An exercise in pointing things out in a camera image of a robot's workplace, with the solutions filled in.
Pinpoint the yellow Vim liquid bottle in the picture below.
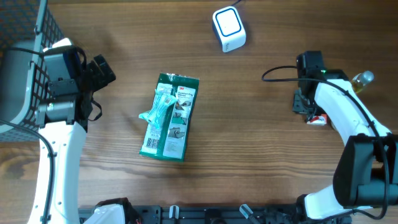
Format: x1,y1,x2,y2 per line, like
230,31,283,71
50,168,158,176
351,70,374,93

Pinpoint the green snack packet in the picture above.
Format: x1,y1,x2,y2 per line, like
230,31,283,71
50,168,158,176
139,73,199,162

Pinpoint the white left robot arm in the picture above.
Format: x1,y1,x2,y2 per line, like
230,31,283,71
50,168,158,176
28,45,116,223

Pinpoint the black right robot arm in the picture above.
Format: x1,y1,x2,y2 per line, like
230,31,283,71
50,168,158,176
295,51,397,221

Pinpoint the white barcode scanner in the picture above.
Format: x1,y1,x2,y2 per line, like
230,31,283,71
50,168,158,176
212,6,246,53

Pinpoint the grey plastic mesh basket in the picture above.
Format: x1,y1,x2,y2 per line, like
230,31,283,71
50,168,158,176
1,0,64,131

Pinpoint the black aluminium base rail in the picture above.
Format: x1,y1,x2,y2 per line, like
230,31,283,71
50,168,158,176
77,204,352,224

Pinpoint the mint green sachet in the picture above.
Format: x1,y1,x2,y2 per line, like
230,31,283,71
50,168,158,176
139,90,177,129

